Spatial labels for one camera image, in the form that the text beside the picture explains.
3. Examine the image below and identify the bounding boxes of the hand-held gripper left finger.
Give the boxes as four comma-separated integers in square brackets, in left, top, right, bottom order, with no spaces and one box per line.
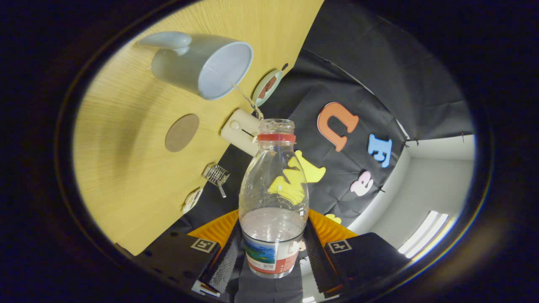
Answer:
[139,209,245,295]

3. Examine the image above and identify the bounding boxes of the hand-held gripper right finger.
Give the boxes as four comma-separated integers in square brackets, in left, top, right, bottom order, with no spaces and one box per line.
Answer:
[303,208,411,295]

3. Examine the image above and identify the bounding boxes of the clear plastic juice bottle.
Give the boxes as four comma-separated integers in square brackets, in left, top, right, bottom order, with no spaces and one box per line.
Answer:
[238,119,310,279]

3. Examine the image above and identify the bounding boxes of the round brown coaster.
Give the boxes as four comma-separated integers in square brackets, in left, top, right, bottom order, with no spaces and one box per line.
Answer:
[165,114,200,153]

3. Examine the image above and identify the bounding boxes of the white cup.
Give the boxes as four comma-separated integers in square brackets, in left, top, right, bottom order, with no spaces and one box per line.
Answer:
[137,31,254,101]

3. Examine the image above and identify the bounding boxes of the long ceiling light panel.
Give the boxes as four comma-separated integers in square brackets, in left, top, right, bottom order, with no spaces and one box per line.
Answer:
[398,210,457,259]

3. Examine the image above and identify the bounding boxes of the wooden table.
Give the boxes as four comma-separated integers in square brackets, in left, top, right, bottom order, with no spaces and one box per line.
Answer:
[72,0,325,256]

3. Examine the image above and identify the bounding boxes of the white toaster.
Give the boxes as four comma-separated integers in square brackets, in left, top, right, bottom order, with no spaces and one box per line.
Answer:
[220,109,264,157]

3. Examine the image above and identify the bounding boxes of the pale green plate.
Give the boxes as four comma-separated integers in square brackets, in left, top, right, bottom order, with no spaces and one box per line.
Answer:
[252,69,283,107]

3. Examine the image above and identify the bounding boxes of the small metal wire basket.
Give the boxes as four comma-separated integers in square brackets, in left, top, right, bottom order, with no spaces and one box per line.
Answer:
[204,164,231,198]

